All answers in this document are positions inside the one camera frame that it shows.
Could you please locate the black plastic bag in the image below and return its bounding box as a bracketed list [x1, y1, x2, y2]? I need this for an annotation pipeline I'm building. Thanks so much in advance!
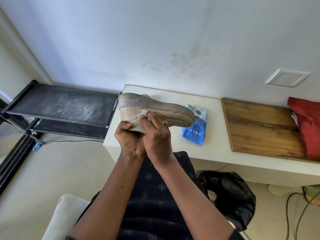
[197, 170, 257, 232]

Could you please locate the green and orange shoe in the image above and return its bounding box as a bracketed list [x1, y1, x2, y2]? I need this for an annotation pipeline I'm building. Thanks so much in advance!
[303, 185, 320, 207]

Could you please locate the white slipper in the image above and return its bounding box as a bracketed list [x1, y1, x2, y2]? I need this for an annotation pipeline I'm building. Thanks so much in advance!
[267, 183, 304, 197]

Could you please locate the dark patterned garment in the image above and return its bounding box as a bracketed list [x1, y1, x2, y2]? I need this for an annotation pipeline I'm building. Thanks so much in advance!
[64, 151, 246, 240]

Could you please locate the person's left hand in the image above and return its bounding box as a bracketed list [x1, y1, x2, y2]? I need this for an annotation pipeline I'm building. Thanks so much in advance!
[114, 120, 147, 158]

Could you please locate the person's left forearm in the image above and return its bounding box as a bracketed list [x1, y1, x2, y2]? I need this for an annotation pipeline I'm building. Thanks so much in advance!
[65, 150, 150, 240]

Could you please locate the white wall switch plate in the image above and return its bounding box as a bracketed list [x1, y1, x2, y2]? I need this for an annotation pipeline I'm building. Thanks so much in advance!
[265, 68, 311, 88]

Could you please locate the beige and pink shoe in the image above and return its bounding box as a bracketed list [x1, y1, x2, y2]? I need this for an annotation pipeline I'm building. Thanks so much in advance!
[118, 92, 196, 134]

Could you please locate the person's right forearm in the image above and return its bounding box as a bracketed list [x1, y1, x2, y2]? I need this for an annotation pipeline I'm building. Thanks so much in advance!
[149, 153, 236, 240]

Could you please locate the blue wet wipes packet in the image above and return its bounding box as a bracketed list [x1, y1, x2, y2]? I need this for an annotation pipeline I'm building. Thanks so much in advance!
[182, 104, 208, 146]

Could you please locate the person's right hand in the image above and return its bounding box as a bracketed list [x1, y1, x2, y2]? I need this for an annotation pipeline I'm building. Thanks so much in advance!
[138, 111, 175, 163]

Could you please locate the red cloth bag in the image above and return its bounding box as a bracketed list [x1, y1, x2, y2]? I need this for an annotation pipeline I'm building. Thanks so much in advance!
[287, 96, 320, 160]

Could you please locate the wooden board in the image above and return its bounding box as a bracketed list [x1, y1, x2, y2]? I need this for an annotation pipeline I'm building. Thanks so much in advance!
[221, 97, 320, 164]

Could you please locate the black shoe rack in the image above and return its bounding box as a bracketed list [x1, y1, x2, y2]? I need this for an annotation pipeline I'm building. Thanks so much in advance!
[0, 80, 119, 196]

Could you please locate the white seat cushion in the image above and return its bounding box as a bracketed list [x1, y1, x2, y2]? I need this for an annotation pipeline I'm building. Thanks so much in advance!
[41, 193, 91, 240]

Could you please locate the green cable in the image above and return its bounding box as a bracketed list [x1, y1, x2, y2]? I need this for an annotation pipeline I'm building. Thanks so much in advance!
[285, 189, 320, 240]

